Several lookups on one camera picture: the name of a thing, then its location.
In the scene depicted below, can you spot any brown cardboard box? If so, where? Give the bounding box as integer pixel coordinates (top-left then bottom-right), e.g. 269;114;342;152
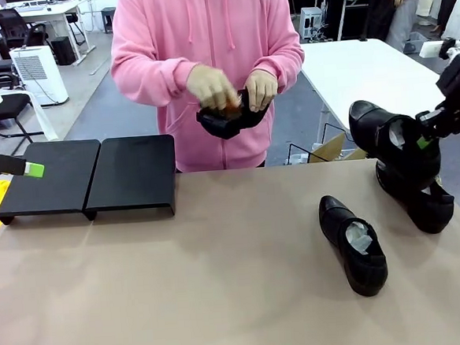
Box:
308;132;368;164

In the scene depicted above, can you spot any person's left hand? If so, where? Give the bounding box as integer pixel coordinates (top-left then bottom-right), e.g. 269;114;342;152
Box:
243;69;281;113

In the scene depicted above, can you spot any grey plastic stool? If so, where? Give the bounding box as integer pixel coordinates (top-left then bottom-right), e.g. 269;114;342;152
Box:
101;6;121;35

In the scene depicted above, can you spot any grey plastic bin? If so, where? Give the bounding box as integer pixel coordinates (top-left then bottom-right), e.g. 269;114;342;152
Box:
403;30;430;54

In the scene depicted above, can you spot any person's pink hoodie torso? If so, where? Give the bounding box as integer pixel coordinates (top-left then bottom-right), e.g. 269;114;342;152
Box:
106;0;313;178

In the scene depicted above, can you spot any black desk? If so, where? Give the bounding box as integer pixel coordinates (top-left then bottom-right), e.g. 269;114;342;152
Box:
322;0;398;43

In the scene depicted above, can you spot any mannequin with orange top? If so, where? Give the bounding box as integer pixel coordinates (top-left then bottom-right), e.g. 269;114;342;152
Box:
383;0;430;50

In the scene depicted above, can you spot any white office desk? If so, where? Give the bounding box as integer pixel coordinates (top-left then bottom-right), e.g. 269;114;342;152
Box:
0;0;98;73

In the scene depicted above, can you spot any black wire basket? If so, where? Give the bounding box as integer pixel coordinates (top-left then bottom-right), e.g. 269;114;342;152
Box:
287;121;351;165

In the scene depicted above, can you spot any person's right hand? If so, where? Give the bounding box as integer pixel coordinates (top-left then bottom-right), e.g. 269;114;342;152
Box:
185;61;240;113

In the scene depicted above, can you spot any brown shoe brush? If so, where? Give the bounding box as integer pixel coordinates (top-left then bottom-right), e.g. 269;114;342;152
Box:
199;92;247;122

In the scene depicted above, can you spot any white computer case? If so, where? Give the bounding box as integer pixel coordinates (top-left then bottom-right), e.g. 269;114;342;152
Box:
300;6;327;42

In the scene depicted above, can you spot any black mesh office chair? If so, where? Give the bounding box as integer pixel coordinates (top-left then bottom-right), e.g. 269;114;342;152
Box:
0;5;55;59

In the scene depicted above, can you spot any white air purifier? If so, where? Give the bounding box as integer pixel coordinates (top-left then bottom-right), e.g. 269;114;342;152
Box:
9;43;70;109

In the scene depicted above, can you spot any white table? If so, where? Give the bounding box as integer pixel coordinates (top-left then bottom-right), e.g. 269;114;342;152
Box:
299;32;460;164

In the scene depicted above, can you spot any person's right forearm pink sleeve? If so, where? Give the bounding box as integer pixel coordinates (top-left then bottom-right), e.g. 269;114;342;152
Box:
109;44;201;110

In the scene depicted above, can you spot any black leather shoe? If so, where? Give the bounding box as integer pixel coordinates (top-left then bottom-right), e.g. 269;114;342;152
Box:
374;154;458;238
194;86;276;143
347;94;444;195
317;191;390;300

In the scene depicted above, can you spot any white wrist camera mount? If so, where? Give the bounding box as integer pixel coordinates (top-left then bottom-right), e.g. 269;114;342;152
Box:
418;36;460;62

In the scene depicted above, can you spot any black cantilever office chair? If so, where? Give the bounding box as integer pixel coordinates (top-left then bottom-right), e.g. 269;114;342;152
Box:
0;90;47;156

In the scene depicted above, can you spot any white cloth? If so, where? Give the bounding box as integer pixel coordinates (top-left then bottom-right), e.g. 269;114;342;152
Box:
0;83;59;144

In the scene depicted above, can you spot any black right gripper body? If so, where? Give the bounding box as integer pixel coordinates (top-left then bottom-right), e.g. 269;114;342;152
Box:
434;55;460;106

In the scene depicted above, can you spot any person's left forearm pink sleeve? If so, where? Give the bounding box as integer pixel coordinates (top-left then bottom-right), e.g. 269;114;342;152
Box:
262;36;308;96

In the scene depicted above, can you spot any black computer tower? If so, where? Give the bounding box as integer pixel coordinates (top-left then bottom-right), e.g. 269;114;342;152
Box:
50;35;76;67

